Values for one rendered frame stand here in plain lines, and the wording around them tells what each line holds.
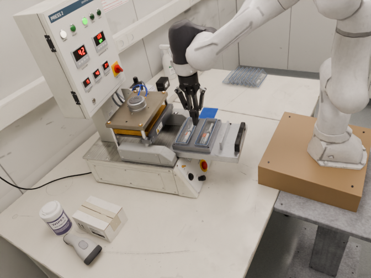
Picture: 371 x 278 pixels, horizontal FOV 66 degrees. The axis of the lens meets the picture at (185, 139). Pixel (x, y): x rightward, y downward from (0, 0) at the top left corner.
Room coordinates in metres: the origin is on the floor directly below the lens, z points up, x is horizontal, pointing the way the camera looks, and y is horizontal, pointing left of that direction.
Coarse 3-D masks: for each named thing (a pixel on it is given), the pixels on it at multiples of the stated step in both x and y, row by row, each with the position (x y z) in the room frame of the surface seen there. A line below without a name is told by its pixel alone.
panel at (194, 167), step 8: (184, 160) 0.94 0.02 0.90; (192, 160) 0.97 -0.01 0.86; (200, 160) 1.00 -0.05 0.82; (208, 160) 1.03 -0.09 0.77; (184, 168) 0.90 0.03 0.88; (192, 168) 0.93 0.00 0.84; (200, 168) 0.96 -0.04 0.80; (208, 168) 1.00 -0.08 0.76; (184, 176) 0.87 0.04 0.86; (192, 184) 0.87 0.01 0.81; (200, 184) 0.90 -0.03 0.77
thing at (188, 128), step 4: (188, 120) 1.07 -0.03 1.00; (184, 124) 1.05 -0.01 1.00; (188, 124) 1.04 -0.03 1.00; (192, 124) 1.04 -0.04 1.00; (184, 128) 1.02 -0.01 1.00; (188, 128) 1.02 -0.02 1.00; (192, 128) 1.01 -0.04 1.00; (180, 132) 1.00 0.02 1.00; (184, 132) 0.99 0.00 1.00; (188, 132) 0.99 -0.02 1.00; (180, 136) 0.97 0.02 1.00; (184, 136) 0.96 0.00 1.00; (188, 136) 0.96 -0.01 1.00; (176, 140) 0.95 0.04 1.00; (180, 140) 0.94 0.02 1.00; (184, 140) 0.94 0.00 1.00; (188, 140) 0.93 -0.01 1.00
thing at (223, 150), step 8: (224, 128) 0.96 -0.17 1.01; (232, 128) 1.00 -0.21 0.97; (176, 136) 1.02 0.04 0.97; (224, 136) 0.91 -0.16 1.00; (232, 136) 0.94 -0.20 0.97; (216, 144) 0.91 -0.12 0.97; (224, 144) 0.90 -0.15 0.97; (232, 144) 0.89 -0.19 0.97; (240, 144) 0.88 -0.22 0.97; (176, 152) 0.92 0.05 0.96; (184, 152) 0.90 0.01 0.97; (192, 152) 0.89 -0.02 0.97; (200, 152) 0.88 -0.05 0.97; (216, 152) 0.86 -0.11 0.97; (224, 152) 0.85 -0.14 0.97; (232, 152) 0.84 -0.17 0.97; (240, 152) 0.85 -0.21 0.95; (216, 160) 0.84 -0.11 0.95; (224, 160) 0.83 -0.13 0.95; (232, 160) 0.81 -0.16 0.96
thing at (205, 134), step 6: (210, 120) 1.04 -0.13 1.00; (216, 120) 1.03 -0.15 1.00; (204, 126) 1.00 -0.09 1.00; (210, 126) 1.00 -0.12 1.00; (204, 132) 0.96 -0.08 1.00; (210, 132) 0.95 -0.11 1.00; (198, 138) 0.93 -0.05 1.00; (204, 138) 0.92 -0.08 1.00; (198, 144) 0.90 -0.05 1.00; (204, 144) 0.89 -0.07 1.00
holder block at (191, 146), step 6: (204, 120) 1.06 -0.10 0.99; (198, 126) 1.03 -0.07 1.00; (216, 126) 1.00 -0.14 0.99; (198, 132) 0.98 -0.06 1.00; (216, 132) 0.96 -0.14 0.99; (192, 138) 0.95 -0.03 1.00; (174, 144) 0.94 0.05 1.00; (192, 144) 0.91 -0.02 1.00; (210, 144) 0.89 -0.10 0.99; (186, 150) 0.91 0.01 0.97; (192, 150) 0.90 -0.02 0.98; (198, 150) 0.89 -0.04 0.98; (204, 150) 0.87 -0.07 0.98; (210, 150) 0.87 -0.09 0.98
